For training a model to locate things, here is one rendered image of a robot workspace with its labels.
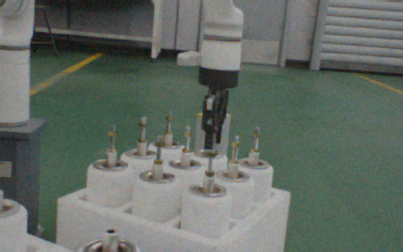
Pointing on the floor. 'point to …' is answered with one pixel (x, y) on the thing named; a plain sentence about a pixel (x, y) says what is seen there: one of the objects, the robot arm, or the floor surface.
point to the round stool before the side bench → (48, 29)
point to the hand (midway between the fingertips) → (212, 140)
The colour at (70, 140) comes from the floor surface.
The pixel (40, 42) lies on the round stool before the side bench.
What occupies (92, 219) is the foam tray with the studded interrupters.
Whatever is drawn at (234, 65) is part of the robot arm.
